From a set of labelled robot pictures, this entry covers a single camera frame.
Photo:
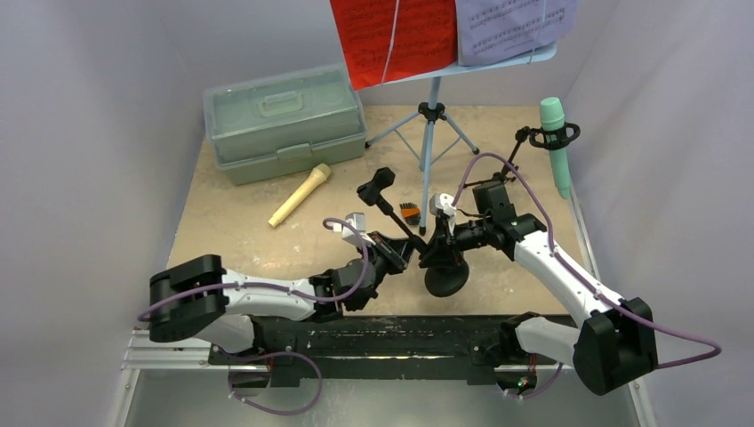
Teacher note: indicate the black round-base microphone stand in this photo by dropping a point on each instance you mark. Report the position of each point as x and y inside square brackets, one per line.
[389, 209]

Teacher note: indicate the orange black hex key set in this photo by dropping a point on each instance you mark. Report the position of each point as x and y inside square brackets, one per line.
[410, 213]

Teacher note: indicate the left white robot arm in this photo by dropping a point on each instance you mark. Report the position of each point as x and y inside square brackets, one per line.
[202, 299]

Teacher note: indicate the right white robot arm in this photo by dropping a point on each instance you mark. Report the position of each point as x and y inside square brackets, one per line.
[577, 289]

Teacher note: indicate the light blue music stand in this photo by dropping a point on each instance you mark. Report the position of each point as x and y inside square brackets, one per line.
[431, 111]

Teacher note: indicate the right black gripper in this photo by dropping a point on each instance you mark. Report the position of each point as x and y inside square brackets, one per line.
[444, 248]

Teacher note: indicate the red sheet music page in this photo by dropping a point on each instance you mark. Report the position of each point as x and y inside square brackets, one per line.
[384, 41]

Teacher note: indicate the lavender sheet music page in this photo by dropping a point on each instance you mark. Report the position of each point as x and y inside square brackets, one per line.
[492, 31]

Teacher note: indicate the grey-green plastic toolbox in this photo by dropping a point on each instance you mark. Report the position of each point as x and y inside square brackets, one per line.
[275, 126]

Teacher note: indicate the cream yellow microphone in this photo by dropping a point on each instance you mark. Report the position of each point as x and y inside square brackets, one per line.
[318, 175]

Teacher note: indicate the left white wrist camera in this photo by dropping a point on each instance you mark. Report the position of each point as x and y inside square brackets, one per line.
[352, 230]

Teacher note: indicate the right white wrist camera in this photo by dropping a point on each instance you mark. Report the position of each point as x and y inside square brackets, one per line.
[442, 203]

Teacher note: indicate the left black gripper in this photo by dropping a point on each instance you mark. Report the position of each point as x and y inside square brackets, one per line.
[396, 252]

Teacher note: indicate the black tripod microphone stand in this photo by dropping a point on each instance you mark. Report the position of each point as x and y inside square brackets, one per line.
[535, 137]

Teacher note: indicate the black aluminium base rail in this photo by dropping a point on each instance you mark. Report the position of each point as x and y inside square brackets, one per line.
[458, 348]

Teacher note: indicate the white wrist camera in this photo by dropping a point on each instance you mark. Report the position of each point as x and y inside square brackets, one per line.
[442, 203]
[352, 230]

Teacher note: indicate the mint green microphone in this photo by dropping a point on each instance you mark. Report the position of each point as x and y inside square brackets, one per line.
[552, 118]

